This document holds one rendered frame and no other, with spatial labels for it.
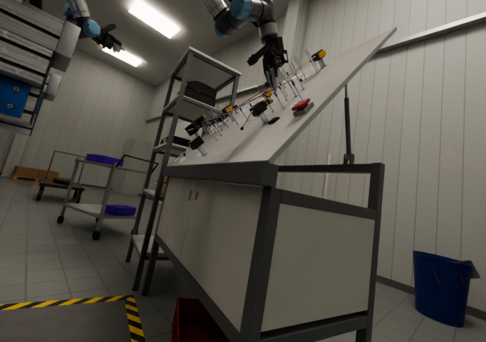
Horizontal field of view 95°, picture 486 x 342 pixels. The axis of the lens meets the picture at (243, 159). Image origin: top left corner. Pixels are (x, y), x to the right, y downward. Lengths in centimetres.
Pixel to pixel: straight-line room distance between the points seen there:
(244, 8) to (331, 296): 104
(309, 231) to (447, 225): 278
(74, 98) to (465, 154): 1107
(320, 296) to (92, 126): 1054
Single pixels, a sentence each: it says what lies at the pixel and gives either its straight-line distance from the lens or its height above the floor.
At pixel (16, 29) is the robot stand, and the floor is 104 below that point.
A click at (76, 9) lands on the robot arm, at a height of 150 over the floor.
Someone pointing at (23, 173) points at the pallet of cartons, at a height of 23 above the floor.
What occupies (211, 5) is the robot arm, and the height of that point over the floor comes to 147.
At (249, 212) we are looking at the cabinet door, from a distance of 71.
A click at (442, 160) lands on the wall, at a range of 355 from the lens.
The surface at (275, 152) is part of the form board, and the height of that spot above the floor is 90.
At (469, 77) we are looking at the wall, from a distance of 391.
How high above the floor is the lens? 76
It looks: 9 degrees up
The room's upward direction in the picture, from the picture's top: 10 degrees clockwise
